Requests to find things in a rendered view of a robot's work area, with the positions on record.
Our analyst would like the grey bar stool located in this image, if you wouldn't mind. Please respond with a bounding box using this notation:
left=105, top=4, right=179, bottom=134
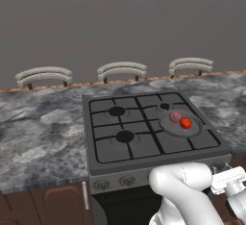
left=167, top=57, right=214, bottom=78
left=14, top=65, right=74, bottom=91
left=96, top=61, right=149, bottom=85

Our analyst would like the black oven door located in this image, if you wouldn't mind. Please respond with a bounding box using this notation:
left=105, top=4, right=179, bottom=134
left=91, top=189, right=164, bottom=225

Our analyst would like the grey gas stove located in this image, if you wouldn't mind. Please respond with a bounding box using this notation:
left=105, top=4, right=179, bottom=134
left=82, top=90, right=234, bottom=225

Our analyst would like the silver cabinet handle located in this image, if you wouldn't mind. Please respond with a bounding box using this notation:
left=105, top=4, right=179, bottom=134
left=81, top=181, right=90, bottom=211

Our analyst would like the red tomato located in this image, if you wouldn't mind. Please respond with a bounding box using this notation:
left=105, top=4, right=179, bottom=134
left=179, top=116, right=193, bottom=130

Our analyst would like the brown cabinet door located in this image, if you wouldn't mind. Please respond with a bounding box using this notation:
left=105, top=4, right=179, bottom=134
left=230, top=154, right=246, bottom=169
left=0, top=190, right=35, bottom=225
left=29, top=182, right=94, bottom=225

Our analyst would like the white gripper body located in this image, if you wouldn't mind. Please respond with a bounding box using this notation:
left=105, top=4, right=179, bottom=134
left=209, top=166, right=246, bottom=195

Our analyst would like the grey stove knob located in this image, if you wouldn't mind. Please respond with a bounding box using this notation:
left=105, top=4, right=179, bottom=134
left=212, top=160, right=230, bottom=173
left=118, top=175, right=136, bottom=188
left=93, top=179, right=111, bottom=191

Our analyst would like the pink onion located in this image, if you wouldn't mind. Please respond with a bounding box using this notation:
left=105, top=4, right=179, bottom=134
left=168, top=110, right=184, bottom=124

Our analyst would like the grey frying pan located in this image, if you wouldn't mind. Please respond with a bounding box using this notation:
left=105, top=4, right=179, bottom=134
left=158, top=109, right=236, bottom=139

